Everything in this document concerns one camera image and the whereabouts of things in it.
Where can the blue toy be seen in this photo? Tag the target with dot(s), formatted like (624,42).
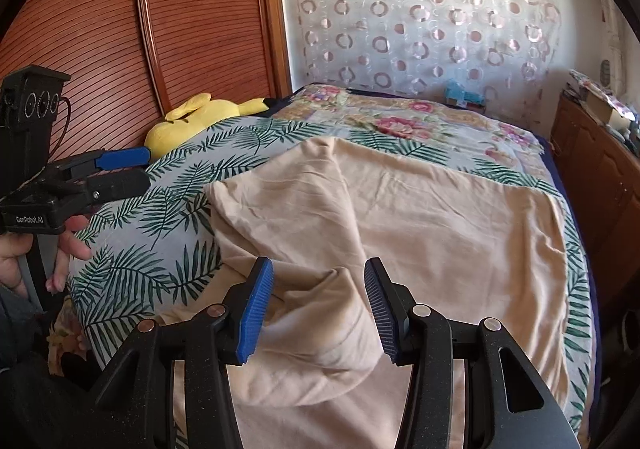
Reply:
(462,96)

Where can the leaf patterned bed sheet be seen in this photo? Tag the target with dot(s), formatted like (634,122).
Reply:
(150,229)

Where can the circle patterned curtain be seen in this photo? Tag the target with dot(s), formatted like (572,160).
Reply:
(425,14)

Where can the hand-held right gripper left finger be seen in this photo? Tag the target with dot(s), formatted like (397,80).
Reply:
(255,309)

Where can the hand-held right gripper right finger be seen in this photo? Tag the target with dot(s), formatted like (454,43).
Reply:
(382,309)

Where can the slatted wooden wardrobe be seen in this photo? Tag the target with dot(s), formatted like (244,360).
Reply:
(150,29)

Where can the yellow plush toy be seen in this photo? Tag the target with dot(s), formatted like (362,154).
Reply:
(195,121)

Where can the wooden cabinet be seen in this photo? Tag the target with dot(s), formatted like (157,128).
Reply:
(600,179)

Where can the brown cardboard box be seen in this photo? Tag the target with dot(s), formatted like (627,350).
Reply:
(600,109)

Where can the person's dark clothing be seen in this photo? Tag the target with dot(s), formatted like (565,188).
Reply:
(40,404)

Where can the person's left hand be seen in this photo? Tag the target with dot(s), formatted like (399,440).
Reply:
(10,259)

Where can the beige printed t-shirt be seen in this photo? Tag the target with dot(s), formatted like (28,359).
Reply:
(425,229)

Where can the floral blanket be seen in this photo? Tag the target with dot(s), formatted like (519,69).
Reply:
(390,119)

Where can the dark blue bed sheet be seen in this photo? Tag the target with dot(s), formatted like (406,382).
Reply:
(575,214)

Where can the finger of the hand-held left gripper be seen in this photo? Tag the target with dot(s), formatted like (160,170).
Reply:
(120,184)
(122,158)

